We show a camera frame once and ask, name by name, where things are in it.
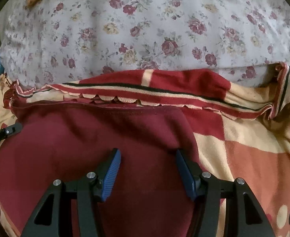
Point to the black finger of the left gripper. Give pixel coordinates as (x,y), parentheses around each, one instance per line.
(10,130)

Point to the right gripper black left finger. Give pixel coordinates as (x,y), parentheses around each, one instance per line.
(52,214)

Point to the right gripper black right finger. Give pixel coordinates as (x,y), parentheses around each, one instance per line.
(244,215)

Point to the maroon knit garment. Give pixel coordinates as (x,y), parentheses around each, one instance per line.
(67,140)

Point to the red cream orange patterned blanket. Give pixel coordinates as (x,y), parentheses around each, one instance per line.
(240,132)

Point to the white floral bed sheet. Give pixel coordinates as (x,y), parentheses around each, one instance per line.
(58,41)

